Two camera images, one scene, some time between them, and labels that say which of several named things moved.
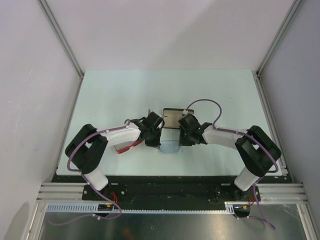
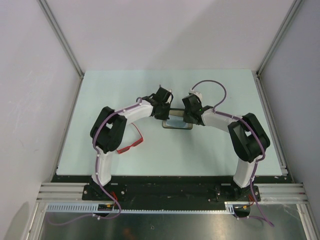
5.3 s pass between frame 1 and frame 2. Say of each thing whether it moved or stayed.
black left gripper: moved
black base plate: stayed
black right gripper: moved
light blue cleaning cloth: moved
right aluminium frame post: stayed
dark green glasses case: stayed
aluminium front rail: stayed
